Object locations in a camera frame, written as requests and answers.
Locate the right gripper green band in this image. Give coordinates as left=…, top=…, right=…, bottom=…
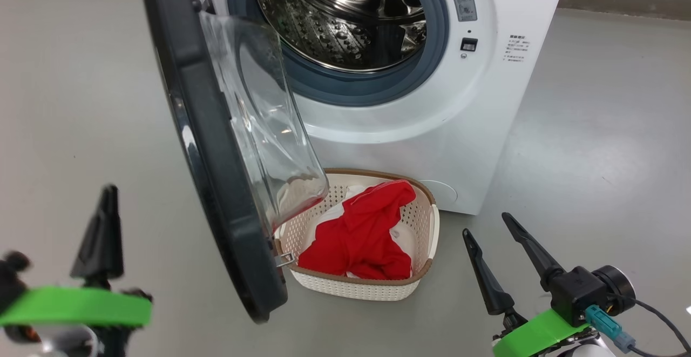
left=463, top=212, right=593, bottom=357

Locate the brown wall baseboard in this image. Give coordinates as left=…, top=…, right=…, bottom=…
left=558, top=0, right=691, bottom=23

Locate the thin black camera cable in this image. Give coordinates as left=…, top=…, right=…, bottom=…
left=621, top=295, right=691, bottom=357

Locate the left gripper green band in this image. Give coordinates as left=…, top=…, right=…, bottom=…
left=0, top=184, right=154, bottom=329

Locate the white front-load washing machine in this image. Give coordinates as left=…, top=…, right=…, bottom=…
left=128, top=0, right=571, bottom=216

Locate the red garment with white stripe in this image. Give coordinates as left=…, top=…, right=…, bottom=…
left=297, top=180, right=417, bottom=281

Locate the teal cable connector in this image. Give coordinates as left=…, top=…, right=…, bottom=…
left=585, top=305, right=638, bottom=354

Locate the cream perforated laundry basket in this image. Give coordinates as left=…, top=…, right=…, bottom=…
left=274, top=168, right=441, bottom=301

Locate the grey washing machine door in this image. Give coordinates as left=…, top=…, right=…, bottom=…
left=137, top=0, right=331, bottom=324

